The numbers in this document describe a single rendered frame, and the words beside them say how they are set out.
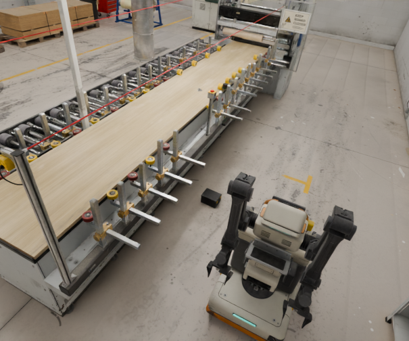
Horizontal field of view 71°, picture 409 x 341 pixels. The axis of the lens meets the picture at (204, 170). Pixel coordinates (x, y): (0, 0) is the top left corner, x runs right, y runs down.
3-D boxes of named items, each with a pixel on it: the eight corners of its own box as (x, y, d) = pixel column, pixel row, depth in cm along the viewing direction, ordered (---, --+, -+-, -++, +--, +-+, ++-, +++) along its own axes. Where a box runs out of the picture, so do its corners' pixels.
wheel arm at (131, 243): (140, 247, 194) (140, 243, 191) (137, 251, 192) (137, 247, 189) (90, 222, 207) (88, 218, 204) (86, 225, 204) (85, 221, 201)
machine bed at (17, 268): (257, 95, 596) (266, 51, 542) (63, 322, 228) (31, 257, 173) (226, 86, 616) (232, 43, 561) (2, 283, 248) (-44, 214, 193)
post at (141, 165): (147, 206, 246) (145, 162, 216) (145, 209, 243) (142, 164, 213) (144, 205, 247) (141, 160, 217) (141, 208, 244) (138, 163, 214)
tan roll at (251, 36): (289, 47, 537) (291, 40, 529) (288, 49, 528) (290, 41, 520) (219, 32, 578) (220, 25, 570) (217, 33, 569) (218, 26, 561)
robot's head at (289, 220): (270, 200, 169) (270, 197, 155) (305, 214, 163) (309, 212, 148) (261, 223, 167) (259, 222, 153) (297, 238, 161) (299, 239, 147)
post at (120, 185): (129, 226, 228) (124, 181, 198) (126, 230, 225) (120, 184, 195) (126, 225, 229) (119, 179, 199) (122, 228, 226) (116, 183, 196)
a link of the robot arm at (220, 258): (240, 239, 153) (224, 233, 156) (234, 247, 143) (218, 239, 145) (233, 259, 156) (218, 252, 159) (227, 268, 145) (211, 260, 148)
